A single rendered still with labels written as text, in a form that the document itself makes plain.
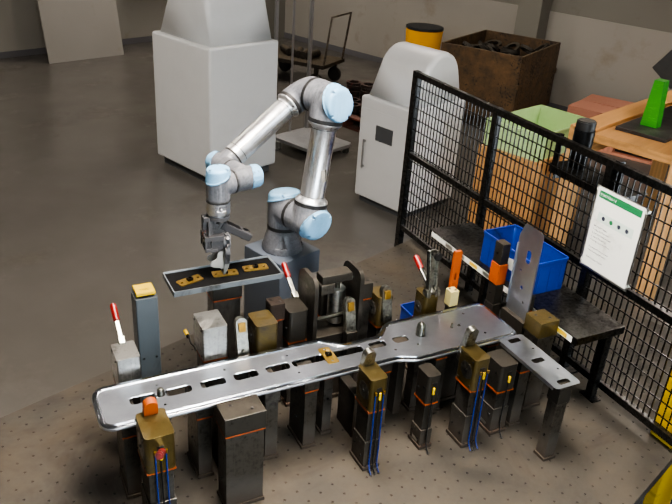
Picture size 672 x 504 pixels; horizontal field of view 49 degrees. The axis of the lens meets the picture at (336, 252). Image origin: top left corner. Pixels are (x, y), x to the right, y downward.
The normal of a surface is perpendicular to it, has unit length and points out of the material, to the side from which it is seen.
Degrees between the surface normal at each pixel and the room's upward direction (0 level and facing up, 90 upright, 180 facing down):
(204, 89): 90
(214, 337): 90
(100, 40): 80
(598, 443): 0
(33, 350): 0
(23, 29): 90
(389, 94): 72
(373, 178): 90
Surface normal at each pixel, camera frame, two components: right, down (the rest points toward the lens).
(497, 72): -0.56, 0.34
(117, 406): 0.06, -0.89
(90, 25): 0.71, 0.19
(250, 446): 0.44, 0.43
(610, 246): -0.90, 0.15
